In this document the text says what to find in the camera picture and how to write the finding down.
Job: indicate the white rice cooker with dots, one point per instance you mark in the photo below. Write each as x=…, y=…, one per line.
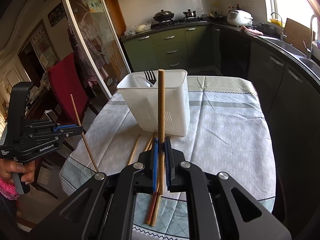
x=239, y=18

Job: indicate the green kitchen cabinets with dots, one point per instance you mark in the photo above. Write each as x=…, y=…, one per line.
x=179, y=48

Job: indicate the white plastic utensil holder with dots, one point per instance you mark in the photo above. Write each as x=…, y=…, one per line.
x=166, y=101

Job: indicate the clear plastic spoon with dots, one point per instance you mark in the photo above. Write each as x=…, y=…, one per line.
x=143, y=82

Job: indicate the black wok on stove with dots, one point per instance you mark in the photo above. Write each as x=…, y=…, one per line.
x=163, y=16

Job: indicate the chrome faucet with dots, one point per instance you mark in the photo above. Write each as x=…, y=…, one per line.
x=309, y=47

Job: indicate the ridged chopstick group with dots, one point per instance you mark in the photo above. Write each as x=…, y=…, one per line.
x=152, y=209

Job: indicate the black plastic fork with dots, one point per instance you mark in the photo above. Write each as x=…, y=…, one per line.
x=150, y=76

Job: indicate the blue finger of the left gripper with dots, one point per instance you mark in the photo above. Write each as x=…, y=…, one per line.
x=57, y=128

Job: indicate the steel kitchen sink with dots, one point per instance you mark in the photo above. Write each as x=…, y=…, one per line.
x=293, y=51

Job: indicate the wooden cutting board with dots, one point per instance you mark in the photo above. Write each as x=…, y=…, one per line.
x=297, y=35

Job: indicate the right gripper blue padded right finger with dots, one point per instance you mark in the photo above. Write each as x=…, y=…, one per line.
x=168, y=161

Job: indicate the small pot on stove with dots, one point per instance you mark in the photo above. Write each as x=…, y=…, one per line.
x=189, y=13

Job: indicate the glass sliding door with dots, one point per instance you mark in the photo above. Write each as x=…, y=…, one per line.
x=96, y=36

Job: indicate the patterned grey tablecloth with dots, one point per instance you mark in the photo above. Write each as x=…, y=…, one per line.
x=227, y=133

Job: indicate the person's left hand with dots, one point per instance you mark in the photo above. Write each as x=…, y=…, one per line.
x=8, y=167

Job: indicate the red chair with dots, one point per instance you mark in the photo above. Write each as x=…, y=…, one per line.
x=64, y=82

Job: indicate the pink sleeve cuff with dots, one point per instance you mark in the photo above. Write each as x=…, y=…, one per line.
x=8, y=190

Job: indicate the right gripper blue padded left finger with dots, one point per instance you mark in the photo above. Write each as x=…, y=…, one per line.
x=155, y=164

